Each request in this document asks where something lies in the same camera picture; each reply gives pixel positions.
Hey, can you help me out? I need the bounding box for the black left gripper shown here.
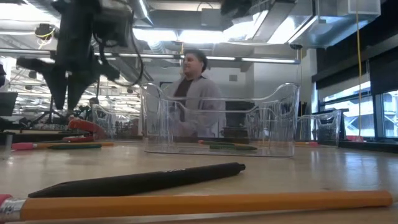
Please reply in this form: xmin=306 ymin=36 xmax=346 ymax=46
xmin=17 ymin=0 xmax=121 ymax=110

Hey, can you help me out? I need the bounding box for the clear plastic bin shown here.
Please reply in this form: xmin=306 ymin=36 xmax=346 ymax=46
xmin=91 ymin=103 xmax=144 ymax=140
xmin=140 ymin=82 xmax=301 ymax=158
xmin=297 ymin=110 xmax=342 ymax=147

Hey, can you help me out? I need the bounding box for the black pen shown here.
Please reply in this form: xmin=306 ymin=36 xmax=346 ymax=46
xmin=27 ymin=162 xmax=246 ymax=198

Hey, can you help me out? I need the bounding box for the red stapler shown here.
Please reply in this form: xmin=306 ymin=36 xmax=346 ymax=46
xmin=62 ymin=118 xmax=107 ymax=143

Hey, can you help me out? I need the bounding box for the dark monitor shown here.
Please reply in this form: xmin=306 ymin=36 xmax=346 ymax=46
xmin=0 ymin=91 xmax=19 ymax=118

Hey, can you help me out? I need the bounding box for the round black ceiling device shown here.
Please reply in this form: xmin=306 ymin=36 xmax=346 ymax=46
xmin=34 ymin=23 xmax=57 ymax=41

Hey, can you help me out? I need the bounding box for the person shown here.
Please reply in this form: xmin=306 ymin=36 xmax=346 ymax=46
xmin=164 ymin=49 xmax=227 ymax=139

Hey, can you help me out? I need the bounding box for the long ceiling light bar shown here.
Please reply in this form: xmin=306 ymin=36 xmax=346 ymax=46
xmin=0 ymin=48 xmax=302 ymax=65

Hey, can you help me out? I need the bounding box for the small grey upright post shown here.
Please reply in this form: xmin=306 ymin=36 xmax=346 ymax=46
xmin=4 ymin=133 xmax=14 ymax=160

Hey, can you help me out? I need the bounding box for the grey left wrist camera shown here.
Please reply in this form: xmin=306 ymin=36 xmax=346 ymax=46
xmin=93 ymin=0 xmax=134 ymax=48

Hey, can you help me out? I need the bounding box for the silver ceiling duct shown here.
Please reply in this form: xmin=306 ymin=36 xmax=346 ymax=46
xmin=223 ymin=0 xmax=382 ymax=50

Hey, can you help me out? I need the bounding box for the yellow hanging cable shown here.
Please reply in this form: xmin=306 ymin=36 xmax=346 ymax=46
xmin=355 ymin=0 xmax=364 ymax=138

